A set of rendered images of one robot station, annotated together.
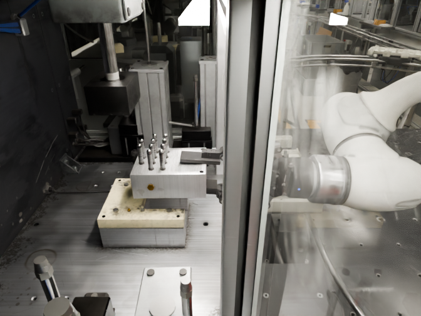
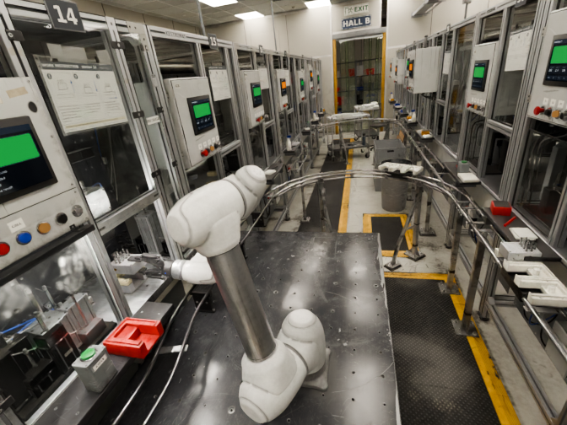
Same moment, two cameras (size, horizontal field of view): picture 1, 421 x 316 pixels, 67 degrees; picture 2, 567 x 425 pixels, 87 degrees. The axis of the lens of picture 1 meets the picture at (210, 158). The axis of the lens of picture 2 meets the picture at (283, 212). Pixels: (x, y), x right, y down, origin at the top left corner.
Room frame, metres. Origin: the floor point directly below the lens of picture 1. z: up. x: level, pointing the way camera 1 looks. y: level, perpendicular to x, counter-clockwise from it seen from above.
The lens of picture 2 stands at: (-0.46, -0.99, 1.75)
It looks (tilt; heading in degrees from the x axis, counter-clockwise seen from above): 24 degrees down; 16
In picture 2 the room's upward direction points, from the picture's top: 7 degrees counter-clockwise
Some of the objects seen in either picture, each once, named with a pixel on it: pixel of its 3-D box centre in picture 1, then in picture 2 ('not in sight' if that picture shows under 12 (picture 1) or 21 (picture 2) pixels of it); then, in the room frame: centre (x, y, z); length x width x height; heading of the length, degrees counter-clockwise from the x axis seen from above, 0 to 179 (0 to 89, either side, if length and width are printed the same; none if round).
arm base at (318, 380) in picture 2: not in sight; (307, 357); (0.36, -0.78, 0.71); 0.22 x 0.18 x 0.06; 0
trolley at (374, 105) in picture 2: not in sight; (367, 123); (7.39, -1.14, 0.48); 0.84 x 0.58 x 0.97; 8
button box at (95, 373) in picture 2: not in sight; (93, 367); (0.02, -0.16, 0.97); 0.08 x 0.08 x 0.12; 0
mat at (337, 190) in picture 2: not in sight; (336, 169); (5.17, -0.53, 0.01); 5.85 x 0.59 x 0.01; 0
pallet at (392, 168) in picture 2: not in sight; (400, 170); (2.38, -1.34, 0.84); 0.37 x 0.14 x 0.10; 58
